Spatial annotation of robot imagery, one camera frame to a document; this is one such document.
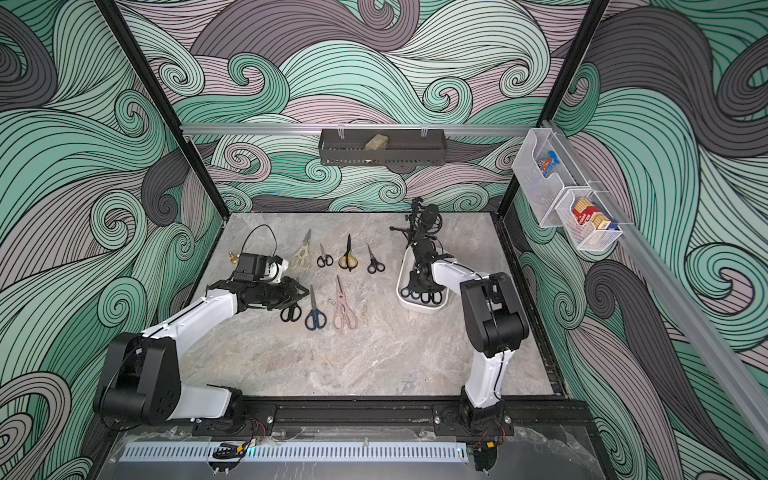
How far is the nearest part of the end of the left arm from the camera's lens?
667 millimetres

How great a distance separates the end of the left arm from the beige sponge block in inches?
18.0

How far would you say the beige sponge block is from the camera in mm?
915
